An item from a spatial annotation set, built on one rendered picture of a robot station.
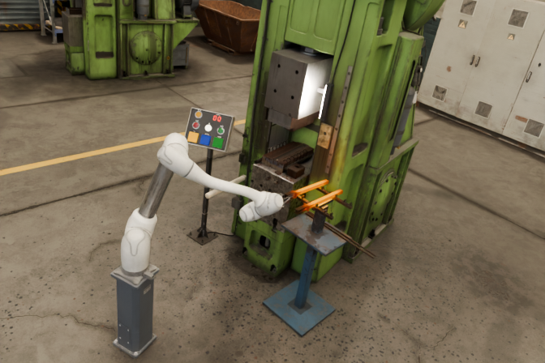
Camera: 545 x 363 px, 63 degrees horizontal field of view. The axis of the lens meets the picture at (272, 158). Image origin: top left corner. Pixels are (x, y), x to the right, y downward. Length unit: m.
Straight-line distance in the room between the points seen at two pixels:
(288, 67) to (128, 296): 1.76
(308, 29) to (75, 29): 5.10
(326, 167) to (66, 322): 2.06
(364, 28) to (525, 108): 5.25
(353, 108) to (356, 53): 0.36
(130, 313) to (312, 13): 2.21
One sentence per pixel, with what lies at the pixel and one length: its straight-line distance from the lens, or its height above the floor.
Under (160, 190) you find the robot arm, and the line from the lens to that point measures 2.69.
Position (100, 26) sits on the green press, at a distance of 7.55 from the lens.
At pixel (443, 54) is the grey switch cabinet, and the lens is 8.35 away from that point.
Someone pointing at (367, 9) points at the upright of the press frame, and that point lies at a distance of 2.94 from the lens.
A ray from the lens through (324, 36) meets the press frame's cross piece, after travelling 3.09.
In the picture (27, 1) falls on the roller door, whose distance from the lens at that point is 10.45.
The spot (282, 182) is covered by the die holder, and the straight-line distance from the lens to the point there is 3.28.
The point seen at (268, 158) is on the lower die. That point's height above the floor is 0.98.
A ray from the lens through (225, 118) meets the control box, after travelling 3.46.
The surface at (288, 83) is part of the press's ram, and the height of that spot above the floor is 1.59.
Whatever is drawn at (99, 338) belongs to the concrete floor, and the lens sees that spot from 3.34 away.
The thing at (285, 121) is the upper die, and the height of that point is 1.32.
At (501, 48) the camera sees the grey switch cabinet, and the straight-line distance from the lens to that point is 7.95.
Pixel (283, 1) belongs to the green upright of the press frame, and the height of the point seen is 2.08.
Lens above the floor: 2.51
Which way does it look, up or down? 27 degrees down
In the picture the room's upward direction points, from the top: 9 degrees clockwise
